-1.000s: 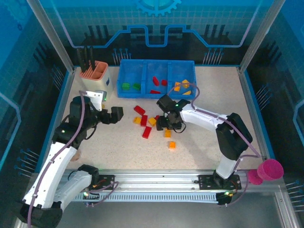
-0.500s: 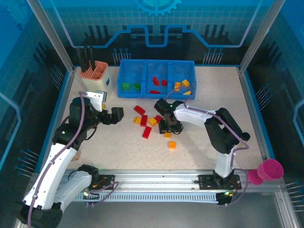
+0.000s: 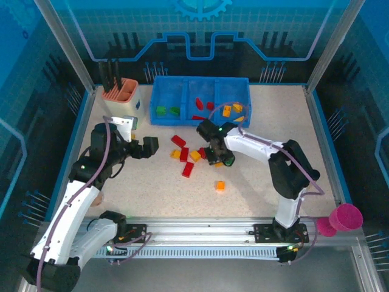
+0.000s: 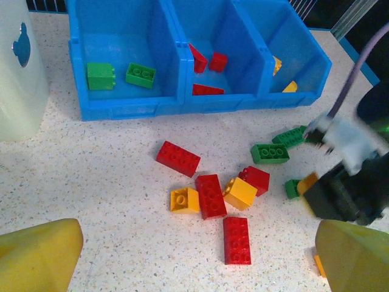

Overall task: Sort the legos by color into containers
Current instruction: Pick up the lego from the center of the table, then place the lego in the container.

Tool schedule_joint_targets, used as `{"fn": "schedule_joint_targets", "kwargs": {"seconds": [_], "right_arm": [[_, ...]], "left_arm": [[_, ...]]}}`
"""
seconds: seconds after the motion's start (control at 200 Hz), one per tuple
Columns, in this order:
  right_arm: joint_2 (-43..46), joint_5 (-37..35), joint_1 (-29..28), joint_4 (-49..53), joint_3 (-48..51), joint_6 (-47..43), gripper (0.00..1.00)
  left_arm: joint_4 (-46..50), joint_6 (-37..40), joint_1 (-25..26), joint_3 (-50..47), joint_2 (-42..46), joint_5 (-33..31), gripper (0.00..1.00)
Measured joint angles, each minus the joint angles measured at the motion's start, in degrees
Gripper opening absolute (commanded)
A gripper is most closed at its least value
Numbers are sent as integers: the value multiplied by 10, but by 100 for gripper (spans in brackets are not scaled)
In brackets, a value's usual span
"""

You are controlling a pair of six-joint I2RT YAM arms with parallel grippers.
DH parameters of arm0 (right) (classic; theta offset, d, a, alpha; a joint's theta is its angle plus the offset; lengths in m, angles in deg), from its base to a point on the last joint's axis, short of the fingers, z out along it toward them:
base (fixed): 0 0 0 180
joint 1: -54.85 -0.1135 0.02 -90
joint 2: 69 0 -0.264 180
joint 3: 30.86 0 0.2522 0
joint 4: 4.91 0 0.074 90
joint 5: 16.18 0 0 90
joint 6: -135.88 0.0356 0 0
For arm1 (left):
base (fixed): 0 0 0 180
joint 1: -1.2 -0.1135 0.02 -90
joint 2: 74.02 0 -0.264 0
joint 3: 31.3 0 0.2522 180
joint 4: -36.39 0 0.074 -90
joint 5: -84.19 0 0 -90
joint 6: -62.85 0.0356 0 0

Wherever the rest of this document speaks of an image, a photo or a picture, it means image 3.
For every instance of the tin can with pull tab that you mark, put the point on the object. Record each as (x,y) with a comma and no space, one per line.
(98,200)

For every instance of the aluminium frame post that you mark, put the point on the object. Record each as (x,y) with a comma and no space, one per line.
(332,45)
(65,45)

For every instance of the blue table side rail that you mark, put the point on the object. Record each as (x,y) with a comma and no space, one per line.
(77,130)
(328,137)

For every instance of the black LED controller module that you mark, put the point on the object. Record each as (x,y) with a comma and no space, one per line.
(287,254)
(120,252)

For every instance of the blue three-compartment plastic bin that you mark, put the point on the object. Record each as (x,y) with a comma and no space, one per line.
(170,91)

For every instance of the black rod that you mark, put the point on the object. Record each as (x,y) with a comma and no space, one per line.
(108,76)
(102,76)
(116,74)

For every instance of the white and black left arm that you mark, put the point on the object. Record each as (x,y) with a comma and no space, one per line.
(73,219)

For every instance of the orange lego brick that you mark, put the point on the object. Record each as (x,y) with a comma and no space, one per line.
(220,185)

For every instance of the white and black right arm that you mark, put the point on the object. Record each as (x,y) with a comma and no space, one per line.
(249,146)

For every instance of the cream holder with orange rim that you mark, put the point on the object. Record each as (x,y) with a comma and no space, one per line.
(127,112)

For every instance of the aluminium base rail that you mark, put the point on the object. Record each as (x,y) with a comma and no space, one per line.
(197,231)

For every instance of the pink foam spool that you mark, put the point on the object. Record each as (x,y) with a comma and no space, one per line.
(349,217)

